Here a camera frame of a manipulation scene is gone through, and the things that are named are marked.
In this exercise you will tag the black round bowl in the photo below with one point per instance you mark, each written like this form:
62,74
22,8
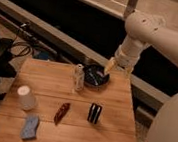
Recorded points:
94,76

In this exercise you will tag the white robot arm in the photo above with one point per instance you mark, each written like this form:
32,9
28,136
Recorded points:
146,30

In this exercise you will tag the small clear bottle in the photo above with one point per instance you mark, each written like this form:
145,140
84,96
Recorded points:
79,77

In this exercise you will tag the dark red oblong object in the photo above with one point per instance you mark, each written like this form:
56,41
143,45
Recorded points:
61,112

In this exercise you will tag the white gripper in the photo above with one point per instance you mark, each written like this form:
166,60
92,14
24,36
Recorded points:
121,59

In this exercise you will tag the metal rail beam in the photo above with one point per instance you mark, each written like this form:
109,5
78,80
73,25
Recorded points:
15,16

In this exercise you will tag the black and white block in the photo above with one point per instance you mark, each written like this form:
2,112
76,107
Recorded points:
94,113

